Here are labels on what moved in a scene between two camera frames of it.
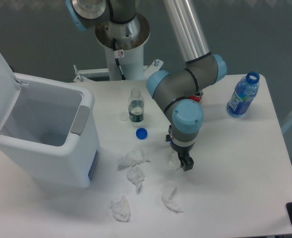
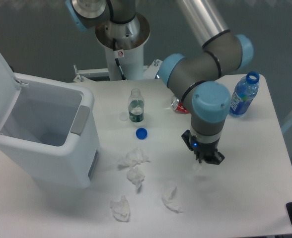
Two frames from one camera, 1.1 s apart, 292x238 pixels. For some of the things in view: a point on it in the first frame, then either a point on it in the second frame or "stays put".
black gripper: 182,152 → 203,150
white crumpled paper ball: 132,158 stays put
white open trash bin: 48,131 stays put
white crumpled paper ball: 121,209 stays put
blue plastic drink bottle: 245,92 stays put
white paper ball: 174,160 → 198,166
